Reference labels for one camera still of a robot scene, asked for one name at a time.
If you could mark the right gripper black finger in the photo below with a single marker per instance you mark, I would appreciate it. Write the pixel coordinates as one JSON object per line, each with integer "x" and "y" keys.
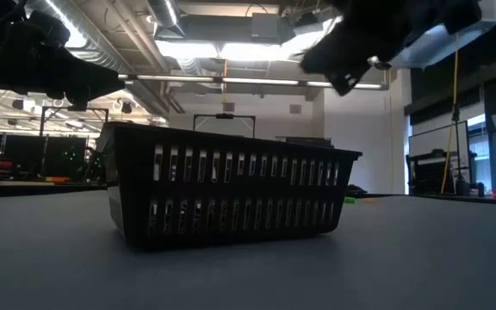
{"x": 325, "y": 58}

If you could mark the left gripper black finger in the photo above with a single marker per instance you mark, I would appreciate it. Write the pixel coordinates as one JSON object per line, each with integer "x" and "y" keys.
{"x": 88, "y": 79}

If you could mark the black plastic slotted basket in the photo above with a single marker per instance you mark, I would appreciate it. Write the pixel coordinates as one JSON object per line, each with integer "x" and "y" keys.
{"x": 304, "y": 141}
{"x": 231, "y": 189}

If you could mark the long ceiling tube light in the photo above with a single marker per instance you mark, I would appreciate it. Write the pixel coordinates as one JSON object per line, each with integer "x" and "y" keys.
{"x": 265, "y": 81}

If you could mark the dark background desk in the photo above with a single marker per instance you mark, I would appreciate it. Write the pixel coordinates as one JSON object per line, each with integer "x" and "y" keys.
{"x": 24, "y": 159}

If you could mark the black tripod stand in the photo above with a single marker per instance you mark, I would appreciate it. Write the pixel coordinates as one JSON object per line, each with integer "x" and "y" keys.
{"x": 456, "y": 150}

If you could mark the green plastic skeleton hand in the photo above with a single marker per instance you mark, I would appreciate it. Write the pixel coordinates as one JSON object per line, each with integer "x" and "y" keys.
{"x": 349, "y": 200}

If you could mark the orange plastic toy spider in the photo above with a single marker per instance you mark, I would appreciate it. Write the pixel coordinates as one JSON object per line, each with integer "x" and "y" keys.
{"x": 368, "y": 200}

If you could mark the black wheeled cart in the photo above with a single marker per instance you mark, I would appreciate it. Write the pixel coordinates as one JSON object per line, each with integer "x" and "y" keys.
{"x": 429, "y": 174}

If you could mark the small black bottle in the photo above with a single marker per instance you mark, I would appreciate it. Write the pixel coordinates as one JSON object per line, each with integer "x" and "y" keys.
{"x": 480, "y": 189}

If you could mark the grey table mat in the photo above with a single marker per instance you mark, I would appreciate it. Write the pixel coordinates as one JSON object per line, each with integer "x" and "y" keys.
{"x": 248, "y": 275}

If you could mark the black dome ceiling camera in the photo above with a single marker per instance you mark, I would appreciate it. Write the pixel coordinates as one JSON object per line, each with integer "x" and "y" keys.
{"x": 380, "y": 65}

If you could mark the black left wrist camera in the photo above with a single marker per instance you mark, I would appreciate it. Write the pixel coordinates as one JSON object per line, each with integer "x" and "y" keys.
{"x": 47, "y": 28}

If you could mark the grey wall vent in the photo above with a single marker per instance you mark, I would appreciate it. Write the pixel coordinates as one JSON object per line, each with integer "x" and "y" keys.
{"x": 295, "y": 109}
{"x": 228, "y": 107}

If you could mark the silver round ceiling duct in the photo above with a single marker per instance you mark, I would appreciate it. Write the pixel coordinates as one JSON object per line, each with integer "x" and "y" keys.
{"x": 166, "y": 15}

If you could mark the black frame mount bracket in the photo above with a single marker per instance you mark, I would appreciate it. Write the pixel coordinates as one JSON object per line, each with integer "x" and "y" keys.
{"x": 355, "y": 189}

